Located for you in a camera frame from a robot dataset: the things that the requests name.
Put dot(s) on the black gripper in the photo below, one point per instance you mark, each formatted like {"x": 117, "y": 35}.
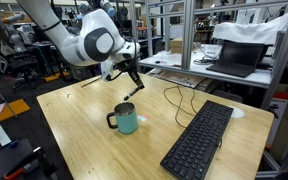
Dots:
{"x": 125, "y": 66}

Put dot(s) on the black white Expo marker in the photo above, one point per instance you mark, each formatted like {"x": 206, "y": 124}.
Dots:
{"x": 130, "y": 95}

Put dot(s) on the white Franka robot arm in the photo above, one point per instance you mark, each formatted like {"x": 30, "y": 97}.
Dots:
{"x": 84, "y": 40}

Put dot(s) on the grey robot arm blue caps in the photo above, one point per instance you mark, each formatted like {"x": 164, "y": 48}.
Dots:
{"x": 105, "y": 6}

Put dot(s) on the flat cardboard sheets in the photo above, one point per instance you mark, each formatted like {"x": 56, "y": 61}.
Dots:
{"x": 180, "y": 78}

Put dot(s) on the brown cardboard box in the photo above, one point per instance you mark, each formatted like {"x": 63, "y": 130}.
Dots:
{"x": 176, "y": 45}

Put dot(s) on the black computer keyboard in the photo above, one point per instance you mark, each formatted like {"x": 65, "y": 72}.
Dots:
{"x": 197, "y": 143}

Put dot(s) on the black open laptop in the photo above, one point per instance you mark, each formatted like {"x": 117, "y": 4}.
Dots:
{"x": 235, "y": 58}

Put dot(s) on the white round table grommet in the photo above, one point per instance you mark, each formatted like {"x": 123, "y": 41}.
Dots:
{"x": 239, "y": 113}

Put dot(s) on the black office chair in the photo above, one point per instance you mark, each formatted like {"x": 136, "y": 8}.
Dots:
{"x": 22, "y": 71}

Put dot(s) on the white crumpled cloth cover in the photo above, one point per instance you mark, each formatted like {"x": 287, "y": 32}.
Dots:
{"x": 250, "y": 31}

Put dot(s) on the yellow floor mat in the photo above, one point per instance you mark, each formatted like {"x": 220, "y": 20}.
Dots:
{"x": 14, "y": 108}

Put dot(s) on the aluminium extrusion shelf frame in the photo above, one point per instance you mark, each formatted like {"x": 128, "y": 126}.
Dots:
{"x": 188, "y": 33}

